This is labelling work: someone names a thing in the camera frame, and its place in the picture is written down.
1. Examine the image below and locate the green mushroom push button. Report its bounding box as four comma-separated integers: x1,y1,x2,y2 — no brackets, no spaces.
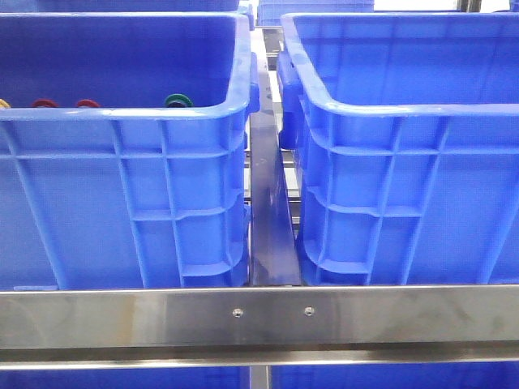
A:
164,93,193,108

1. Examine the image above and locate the blue bin with buttons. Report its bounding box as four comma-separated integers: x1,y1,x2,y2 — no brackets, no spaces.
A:
1,12,259,291

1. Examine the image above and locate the steel shelf rack frame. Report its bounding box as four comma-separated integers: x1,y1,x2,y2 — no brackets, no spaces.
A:
1,28,518,388

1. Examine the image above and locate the empty blue plastic bin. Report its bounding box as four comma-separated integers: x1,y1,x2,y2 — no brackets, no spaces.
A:
278,12,518,285

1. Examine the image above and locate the rear left blue bin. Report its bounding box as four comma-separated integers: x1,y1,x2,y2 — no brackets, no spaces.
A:
24,0,255,31

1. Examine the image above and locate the distant tall blue crate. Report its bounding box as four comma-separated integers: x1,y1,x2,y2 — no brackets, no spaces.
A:
257,0,375,27

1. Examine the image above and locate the red mushroom push button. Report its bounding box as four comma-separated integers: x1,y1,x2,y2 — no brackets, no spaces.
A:
31,98,59,108

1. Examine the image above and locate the lower shelf blue bin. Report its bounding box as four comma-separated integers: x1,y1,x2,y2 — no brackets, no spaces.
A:
1,367,249,388

